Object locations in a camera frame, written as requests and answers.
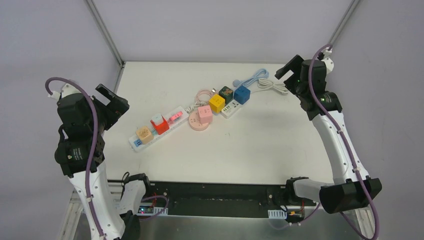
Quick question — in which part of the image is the blue cube plug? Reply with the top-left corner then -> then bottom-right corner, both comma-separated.
233,85 -> 251,105

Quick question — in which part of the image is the small white power strip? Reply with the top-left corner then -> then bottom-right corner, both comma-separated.
220,99 -> 242,119

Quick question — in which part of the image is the dark green cube plug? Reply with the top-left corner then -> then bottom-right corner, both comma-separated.
218,86 -> 234,105

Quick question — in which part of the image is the yellow cube plug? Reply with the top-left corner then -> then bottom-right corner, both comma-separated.
208,94 -> 226,114

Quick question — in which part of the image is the pink cube plug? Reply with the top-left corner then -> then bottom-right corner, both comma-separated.
197,105 -> 213,124

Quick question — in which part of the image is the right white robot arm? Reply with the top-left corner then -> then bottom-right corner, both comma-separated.
274,55 -> 382,214

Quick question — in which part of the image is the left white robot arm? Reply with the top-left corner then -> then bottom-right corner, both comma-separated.
51,79 -> 153,240

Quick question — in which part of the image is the beige cube plug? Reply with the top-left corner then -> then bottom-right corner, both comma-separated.
135,126 -> 154,145

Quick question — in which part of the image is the red cube plug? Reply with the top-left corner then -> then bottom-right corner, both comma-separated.
150,113 -> 170,135

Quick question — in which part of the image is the pink flat plug adapter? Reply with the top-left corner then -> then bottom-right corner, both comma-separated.
169,111 -> 183,122

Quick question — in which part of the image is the round pink socket base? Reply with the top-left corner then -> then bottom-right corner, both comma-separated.
188,111 -> 210,132

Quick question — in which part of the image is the long white power strip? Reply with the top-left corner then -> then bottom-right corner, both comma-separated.
128,106 -> 189,152

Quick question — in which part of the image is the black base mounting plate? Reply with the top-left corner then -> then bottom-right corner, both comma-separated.
145,181 -> 316,218

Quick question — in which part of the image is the white cable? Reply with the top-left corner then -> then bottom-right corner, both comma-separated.
250,78 -> 290,96

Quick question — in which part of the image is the light blue cable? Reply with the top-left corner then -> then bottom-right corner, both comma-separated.
232,68 -> 270,89

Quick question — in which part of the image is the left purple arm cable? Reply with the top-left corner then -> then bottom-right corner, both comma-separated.
44,77 -> 169,239

